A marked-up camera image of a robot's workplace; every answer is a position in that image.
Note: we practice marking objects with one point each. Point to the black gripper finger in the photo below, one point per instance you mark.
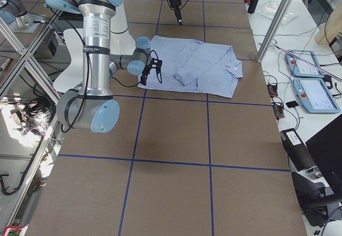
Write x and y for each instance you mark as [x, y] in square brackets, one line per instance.
[178, 16]
[143, 79]

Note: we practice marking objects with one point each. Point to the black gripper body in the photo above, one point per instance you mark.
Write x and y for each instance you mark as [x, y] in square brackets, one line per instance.
[175, 2]
[146, 73]

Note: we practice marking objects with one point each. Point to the light blue striped shirt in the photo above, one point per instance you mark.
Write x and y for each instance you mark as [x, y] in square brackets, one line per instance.
[189, 65]

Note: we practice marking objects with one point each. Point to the black water bottle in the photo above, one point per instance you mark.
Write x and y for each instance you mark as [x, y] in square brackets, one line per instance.
[252, 6]

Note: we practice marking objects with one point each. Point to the clear plastic bag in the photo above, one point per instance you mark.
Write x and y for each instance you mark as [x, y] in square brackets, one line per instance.
[269, 9]

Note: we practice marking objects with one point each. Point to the orange circuit board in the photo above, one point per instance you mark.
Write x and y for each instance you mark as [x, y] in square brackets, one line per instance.
[272, 90]

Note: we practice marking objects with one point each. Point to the upper blue teach pendant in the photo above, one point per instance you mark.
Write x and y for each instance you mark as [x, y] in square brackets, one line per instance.
[300, 69]

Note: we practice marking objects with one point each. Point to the blue teach pendant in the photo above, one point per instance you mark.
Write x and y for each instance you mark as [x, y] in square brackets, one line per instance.
[314, 96]
[300, 69]

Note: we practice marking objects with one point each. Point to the lower blue teach pendant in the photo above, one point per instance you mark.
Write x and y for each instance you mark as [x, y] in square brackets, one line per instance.
[314, 96]

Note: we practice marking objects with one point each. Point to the black laptop monitor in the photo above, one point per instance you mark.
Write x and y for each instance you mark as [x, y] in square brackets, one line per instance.
[325, 149]

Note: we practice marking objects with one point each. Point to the aluminium frame post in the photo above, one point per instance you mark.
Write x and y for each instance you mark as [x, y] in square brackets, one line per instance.
[274, 26]

